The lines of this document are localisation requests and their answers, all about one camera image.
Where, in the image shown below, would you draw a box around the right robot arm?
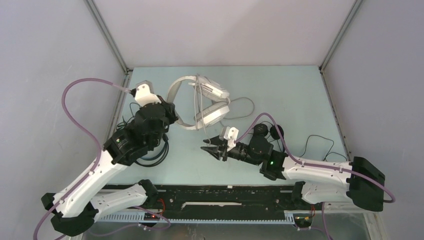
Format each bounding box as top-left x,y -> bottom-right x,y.
201,135 -> 385,212

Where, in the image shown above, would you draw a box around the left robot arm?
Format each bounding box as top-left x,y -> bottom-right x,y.
41,96 -> 178,237

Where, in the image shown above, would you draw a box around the right aluminium frame post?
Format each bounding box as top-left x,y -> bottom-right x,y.
318,0 -> 366,162

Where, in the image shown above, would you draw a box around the white over-ear headphones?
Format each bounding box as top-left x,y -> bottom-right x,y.
166,74 -> 231,130

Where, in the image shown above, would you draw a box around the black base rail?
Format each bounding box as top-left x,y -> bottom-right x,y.
115,184 -> 324,222

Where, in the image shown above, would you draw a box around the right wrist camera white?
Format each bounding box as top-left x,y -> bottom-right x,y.
219,126 -> 239,151

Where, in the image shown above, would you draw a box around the black on-ear headphones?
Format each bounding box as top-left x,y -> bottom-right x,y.
250,120 -> 348,163

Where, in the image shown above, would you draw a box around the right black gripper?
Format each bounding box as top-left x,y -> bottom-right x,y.
200,134 -> 262,167

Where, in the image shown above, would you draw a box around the white cable duct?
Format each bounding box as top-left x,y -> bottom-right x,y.
96,211 -> 299,225

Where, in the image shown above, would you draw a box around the black headphones with blue cable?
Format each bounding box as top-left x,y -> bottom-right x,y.
115,102 -> 170,168

